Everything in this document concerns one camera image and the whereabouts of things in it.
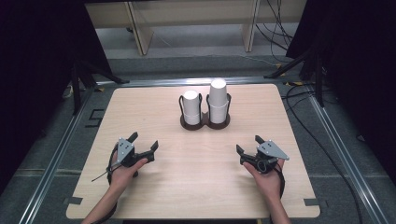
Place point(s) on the metal floor rail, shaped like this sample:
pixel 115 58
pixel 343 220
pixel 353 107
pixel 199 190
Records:
pixel 186 82
pixel 345 155
pixel 54 161

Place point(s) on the short stack of white cups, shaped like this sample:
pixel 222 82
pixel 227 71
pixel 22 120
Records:
pixel 190 104

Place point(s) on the black tape floor mark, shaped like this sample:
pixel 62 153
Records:
pixel 95 118

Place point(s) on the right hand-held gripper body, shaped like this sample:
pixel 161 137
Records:
pixel 270 151

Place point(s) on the person's right hand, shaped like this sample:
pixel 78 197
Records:
pixel 264 183

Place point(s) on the tall stack of white cups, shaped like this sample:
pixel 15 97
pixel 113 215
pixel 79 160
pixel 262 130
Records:
pixel 218 96

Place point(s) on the person's left hand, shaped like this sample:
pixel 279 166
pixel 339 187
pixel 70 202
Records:
pixel 124 175

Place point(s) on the black metal stand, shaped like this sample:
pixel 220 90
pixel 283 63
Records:
pixel 318 81
pixel 76 90

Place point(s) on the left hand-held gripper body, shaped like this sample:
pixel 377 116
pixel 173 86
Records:
pixel 125 150

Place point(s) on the dark double cup holder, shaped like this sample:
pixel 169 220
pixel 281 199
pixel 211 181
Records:
pixel 204 121

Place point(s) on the grey tape strip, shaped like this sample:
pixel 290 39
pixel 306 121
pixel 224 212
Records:
pixel 74 201
pixel 314 202

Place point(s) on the black curtain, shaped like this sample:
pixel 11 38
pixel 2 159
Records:
pixel 34 77
pixel 361 62

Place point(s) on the beige wooden bench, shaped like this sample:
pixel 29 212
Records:
pixel 193 12

